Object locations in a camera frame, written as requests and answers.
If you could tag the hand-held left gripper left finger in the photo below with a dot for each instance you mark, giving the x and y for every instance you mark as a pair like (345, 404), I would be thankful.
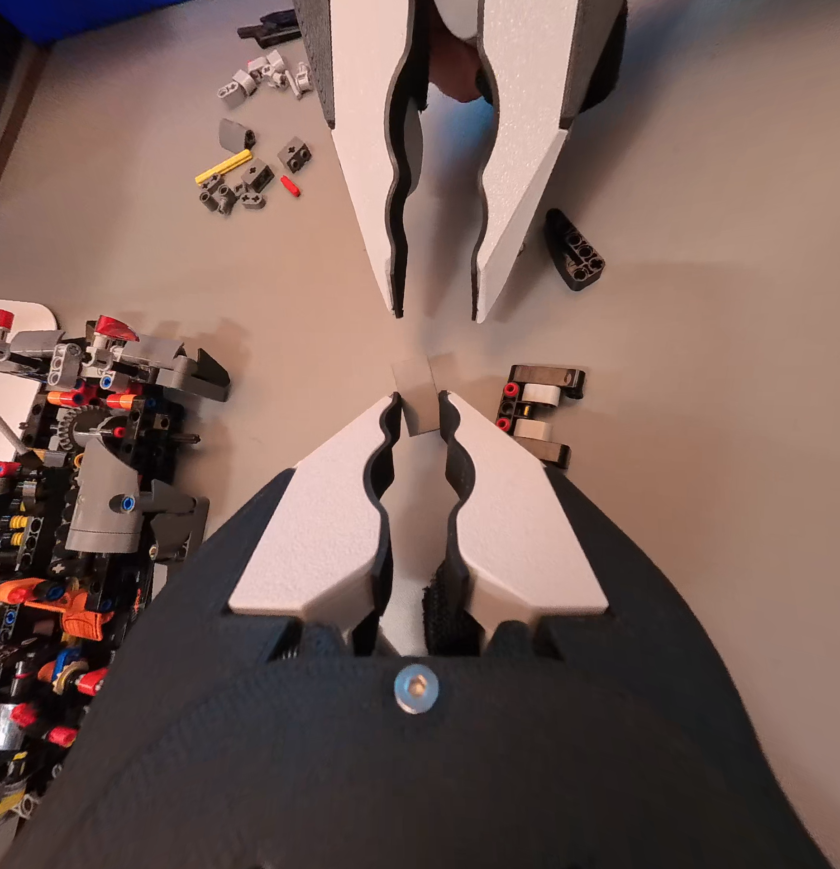
(311, 543)

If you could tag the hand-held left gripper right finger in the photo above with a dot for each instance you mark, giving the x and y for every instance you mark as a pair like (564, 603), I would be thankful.
(522, 543)

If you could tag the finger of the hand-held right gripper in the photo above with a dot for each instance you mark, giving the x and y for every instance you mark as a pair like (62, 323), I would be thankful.
(362, 102)
(528, 102)

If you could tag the pile of lego pieces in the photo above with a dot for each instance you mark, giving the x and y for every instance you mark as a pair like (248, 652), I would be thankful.
(233, 136)

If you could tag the small yellow-axle lego assembly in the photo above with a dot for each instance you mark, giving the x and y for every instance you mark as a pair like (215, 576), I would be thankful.
(539, 394)

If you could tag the grey plate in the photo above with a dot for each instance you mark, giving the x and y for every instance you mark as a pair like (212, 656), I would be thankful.
(416, 407)

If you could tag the partly built lego model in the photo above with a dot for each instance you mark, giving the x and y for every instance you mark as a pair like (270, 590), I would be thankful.
(101, 502)

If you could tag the black curved lego beam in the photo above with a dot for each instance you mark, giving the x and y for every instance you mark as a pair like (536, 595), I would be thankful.
(573, 251)

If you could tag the person's right hand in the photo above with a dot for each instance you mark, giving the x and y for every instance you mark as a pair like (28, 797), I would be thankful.
(457, 68)

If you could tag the blue plastic bin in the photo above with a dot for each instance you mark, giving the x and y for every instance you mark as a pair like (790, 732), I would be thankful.
(87, 17)

